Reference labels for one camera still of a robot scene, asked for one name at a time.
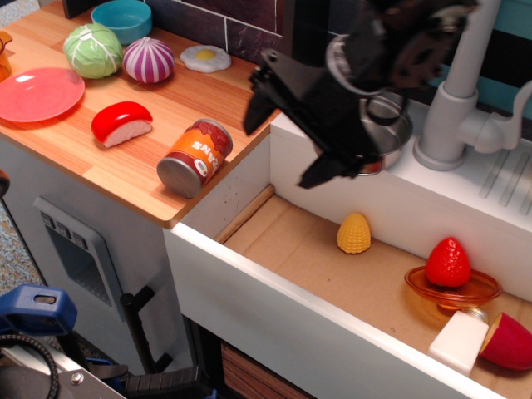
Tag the aluminium frame mount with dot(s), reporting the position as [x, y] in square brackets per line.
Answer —
[25, 374]

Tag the orange beans toy can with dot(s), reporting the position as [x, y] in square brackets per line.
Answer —
[195, 158]

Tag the black oven door handle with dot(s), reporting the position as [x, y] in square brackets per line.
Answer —
[131, 305]

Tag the grey toy faucet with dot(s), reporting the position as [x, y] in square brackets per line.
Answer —
[453, 120]

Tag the teal plastic bowl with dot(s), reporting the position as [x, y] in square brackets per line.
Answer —
[129, 20]

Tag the wooden dowel strip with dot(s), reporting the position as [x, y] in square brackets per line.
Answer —
[241, 218]

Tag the white salt shaker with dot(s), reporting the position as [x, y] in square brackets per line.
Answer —
[458, 343]

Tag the purple striped toy onion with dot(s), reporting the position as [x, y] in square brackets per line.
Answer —
[149, 60]

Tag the orange transparent dish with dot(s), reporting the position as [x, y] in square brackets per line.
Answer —
[480, 289]

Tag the red toy half apple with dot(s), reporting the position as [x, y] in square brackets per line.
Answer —
[507, 344]

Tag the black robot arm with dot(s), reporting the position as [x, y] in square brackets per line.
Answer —
[393, 45]

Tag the wooden drawer front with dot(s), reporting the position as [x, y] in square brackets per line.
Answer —
[251, 379]

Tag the yellow toy corn piece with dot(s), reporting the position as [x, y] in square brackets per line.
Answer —
[354, 235]

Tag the orange transparent cup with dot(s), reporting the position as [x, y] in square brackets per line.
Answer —
[5, 66]

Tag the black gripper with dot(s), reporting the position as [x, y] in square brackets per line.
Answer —
[323, 101]

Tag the toy fried egg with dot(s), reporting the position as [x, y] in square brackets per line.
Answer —
[205, 59]

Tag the green toy cabbage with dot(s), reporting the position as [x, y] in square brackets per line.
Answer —
[93, 51]

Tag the pink plastic plate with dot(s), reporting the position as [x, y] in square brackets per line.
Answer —
[40, 94]

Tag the blue clamp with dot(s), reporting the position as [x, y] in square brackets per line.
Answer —
[37, 311]

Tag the grey toy oven panel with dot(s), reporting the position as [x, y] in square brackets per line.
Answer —
[84, 255]

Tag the red toy sushi piece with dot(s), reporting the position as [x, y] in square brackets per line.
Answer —
[121, 122]

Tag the stainless steel pot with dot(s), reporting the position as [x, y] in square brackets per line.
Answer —
[389, 126]

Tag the red toy strawberry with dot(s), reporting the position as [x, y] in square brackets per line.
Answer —
[448, 264]

